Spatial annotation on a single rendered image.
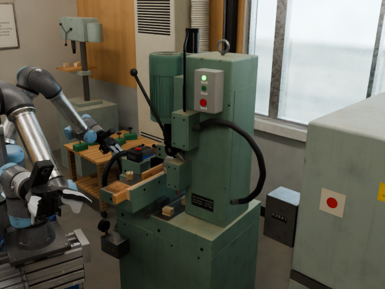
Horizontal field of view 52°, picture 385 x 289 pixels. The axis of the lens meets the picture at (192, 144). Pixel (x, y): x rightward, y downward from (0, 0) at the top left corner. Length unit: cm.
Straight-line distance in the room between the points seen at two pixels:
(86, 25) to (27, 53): 100
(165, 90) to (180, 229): 62
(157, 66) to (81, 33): 235
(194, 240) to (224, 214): 17
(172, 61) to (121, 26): 264
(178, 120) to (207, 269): 65
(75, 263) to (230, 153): 79
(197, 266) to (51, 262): 60
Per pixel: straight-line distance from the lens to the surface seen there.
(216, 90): 149
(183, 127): 158
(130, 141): 362
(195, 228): 174
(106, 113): 423
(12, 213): 132
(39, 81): 209
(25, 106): 145
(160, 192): 189
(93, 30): 393
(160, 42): 346
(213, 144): 162
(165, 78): 176
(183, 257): 182
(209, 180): 169
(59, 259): 174
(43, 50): 486
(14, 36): 471
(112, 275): 282
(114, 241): 201
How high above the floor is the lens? 172
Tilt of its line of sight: 20 degrees down
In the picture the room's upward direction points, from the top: 1 degrees clockwise
